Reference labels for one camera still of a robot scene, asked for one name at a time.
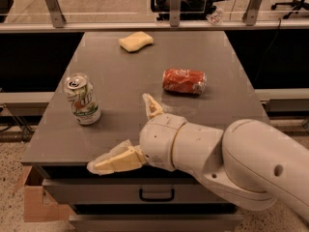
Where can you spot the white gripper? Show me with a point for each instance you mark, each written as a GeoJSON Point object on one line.
{"type": "Point", "coordinates": [159, 141]}

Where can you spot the red coke can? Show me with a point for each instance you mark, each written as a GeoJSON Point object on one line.
{"type": "Point", "coordinates": [184, 81]}

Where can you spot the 7up soda can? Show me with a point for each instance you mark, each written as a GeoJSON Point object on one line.
{"type": "Point", "coordinates": [81, 95]}

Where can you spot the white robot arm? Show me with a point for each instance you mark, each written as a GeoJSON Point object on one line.
{"type": "Point", "coordinates": [250, 164]}

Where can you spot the grey drawer cabinet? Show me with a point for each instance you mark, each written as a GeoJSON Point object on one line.
{"type": "Point", "coordinates": [60, 148]}

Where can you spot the yellow sponge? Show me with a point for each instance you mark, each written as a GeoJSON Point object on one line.
{"type": "Point", "coordinates": [135, 41]}

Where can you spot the cardboard box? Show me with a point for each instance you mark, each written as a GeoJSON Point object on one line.
{"type": "Point", "coordinates": [38, 204]}

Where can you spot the crumpled clear plastic wrapper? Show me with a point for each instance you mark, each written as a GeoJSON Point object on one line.
{"type": "Point", "coordinates": [216, 16]}

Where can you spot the black office chair right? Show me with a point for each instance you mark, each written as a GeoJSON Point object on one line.
{"type": "Point", "coordinates": [296, 6]}

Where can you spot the black drawer handle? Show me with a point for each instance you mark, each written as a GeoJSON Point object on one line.
{"type": "Point", "coordinates": [166, 196]}

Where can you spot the metal railing post left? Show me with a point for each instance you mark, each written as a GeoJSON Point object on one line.
{"type": "Point", "coordinates": [56, 15]}

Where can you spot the metal railing post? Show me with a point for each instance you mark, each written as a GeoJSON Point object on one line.
{"type": "Point", "coordinates": [175, 10]}
{"type": "Point", "coordinates": [250, 16]}
{"type": "Point", "coordinates": [56, 15]}

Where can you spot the metal railing post middle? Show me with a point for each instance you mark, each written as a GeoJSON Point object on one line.
{"type": "Point", "coordinates": [175, 10]}

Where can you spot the metal railing post right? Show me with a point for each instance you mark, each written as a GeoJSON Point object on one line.
{"type": "Point", "coordinates": [250, 16]}

